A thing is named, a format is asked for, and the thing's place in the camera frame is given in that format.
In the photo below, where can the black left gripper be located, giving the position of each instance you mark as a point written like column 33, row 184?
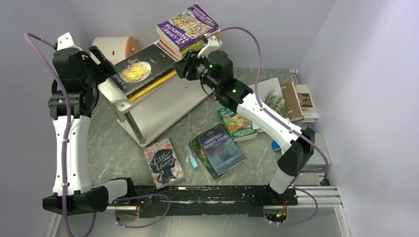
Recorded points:
column 104, row 69

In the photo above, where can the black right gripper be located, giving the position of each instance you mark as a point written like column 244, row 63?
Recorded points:
column 188, row 64

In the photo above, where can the black Moon and Sixpence book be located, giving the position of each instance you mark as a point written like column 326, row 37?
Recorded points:
column 142, row 69

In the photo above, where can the yellow Little Prince book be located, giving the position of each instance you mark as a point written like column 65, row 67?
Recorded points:
column 153, row 86

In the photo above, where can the blue Nineteen Eighty-Four book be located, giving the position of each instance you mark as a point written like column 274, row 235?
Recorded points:
column 220, row 149

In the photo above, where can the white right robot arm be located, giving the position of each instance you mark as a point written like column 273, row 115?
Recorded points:
column 216, row 72

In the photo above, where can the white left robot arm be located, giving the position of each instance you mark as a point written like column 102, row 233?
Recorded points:
column 78, row 74

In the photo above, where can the green treehouse book in stack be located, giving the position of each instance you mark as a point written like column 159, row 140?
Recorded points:
column 202, row 42

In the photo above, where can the blue orange book in stack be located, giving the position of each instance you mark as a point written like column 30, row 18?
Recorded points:
column 173, row 51

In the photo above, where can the white tape roll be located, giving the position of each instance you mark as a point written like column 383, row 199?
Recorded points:
column 117, row 49

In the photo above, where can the purple treehouse book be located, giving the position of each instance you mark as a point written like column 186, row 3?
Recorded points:
column 186, row 28

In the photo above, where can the white two-tier shelf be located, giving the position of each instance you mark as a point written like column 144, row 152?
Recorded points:
column 148, row 117

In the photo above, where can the green 104-storey treehouse book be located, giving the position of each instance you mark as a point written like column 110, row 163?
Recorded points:
column 238, row 127

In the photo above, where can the dark green garden book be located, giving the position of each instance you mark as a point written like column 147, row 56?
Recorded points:
column 199, row 153

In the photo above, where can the white palm leaf book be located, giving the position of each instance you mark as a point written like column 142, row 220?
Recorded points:
column 269, row 92

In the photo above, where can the light blue glue stick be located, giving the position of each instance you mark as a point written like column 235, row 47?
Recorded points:
column 191, row 157

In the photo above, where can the floral Little Women book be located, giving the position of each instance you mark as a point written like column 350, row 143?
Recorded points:
column 163, row 163

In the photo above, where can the brown cover book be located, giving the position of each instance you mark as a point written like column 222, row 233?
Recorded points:
column 292, row 104

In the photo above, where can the blue round tape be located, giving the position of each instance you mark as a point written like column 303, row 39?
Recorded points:
column 275, row 146

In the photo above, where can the white magazine with photo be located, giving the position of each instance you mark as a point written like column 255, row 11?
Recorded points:
column 306, row 102

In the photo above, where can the grey laptop box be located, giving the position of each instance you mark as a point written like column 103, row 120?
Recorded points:
column 316, row 162

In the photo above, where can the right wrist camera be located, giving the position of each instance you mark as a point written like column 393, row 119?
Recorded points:
column 212, row 45

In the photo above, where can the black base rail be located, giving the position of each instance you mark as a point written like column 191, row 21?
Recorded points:
column 205, row 200

